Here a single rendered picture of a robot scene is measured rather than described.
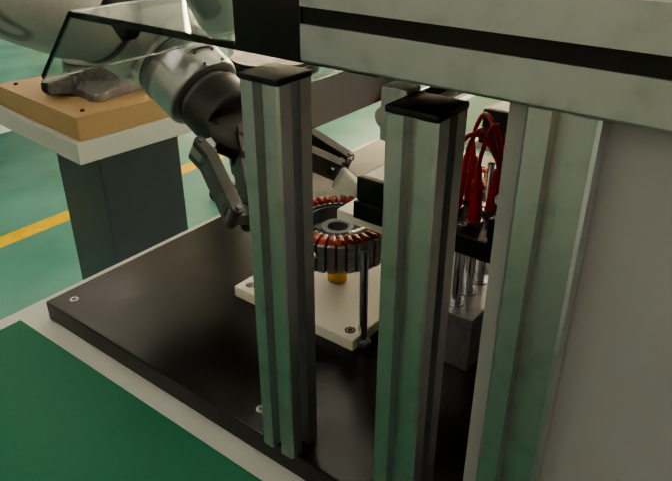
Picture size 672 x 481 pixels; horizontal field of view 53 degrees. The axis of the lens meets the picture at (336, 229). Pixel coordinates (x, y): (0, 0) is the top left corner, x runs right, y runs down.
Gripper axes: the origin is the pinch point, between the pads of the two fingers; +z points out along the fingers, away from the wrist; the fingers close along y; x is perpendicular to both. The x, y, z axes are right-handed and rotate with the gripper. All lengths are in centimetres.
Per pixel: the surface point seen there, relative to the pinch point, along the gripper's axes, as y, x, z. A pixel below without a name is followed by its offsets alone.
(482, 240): -3.1, -13.8, 11.8
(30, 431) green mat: -30.1, 11.6, -2.4
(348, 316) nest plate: -4.8, 2.2, 7.4
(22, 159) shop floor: 89, 201, -177
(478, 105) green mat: 72, 18, -14
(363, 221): -3.1, -6.2, 2.9
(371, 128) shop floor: 223, 151, -90
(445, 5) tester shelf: -21.7, -34.5, 6.3
